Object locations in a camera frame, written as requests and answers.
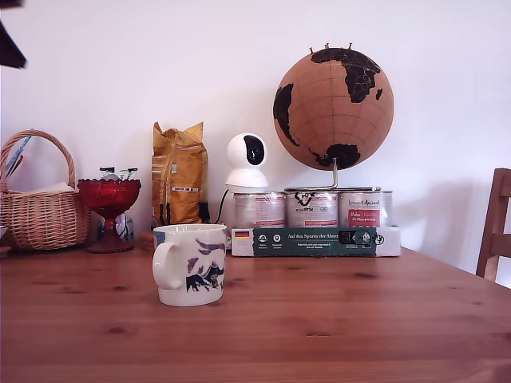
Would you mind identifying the yellow coffee bean bag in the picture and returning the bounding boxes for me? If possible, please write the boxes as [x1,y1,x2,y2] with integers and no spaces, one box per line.
[150,120,210,231]

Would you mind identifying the white printed coffee mug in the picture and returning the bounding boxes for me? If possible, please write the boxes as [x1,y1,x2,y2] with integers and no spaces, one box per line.
[151,223,228,308]

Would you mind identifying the tin can with red label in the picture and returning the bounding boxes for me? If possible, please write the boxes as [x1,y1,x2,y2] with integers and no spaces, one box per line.
[232,191,287,230]

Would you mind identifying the tin can with black logo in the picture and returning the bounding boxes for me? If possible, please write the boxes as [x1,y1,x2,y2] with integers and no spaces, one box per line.
[284,191,340,230]

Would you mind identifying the green and white cardboard tray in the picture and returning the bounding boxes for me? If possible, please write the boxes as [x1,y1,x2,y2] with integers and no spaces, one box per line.
[230,224,402,259]

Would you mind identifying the metal globe stand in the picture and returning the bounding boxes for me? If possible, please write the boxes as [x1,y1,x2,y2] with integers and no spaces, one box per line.
[283,156,381,193]

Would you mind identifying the tin can with script label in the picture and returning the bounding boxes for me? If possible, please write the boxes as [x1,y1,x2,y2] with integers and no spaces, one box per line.
[338,190,394,230]

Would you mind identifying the cork globe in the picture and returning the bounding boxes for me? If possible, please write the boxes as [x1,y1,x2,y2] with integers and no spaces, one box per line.
[272,46,396,172]

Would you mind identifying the blue and white ceramic figure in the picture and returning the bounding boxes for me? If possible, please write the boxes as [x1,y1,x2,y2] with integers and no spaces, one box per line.
[97,212,135,243]

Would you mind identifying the red glass footed bowl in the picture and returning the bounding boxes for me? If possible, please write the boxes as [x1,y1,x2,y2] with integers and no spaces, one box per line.
[76,177,142,255]

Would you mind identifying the white paper in basket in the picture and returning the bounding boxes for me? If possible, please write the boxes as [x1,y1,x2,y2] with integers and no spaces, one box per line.
[36,180,77,193]

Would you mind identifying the blue striped pens bundle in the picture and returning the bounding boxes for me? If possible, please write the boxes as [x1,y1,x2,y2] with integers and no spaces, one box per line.
[2,134,33,180]

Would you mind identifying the wooden chair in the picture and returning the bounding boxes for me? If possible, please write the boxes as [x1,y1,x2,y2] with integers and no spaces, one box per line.
[475,168,511,289]

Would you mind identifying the white dome security camera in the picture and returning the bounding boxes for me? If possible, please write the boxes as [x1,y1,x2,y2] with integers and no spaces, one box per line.
[224,132,270,191]

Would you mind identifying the black camera cable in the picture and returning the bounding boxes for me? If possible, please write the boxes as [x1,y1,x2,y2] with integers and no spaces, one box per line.
[214,188,229,225]

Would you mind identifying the wicker basket with handle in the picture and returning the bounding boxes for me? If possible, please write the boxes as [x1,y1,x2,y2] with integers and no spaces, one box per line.
[0,128,93,252]

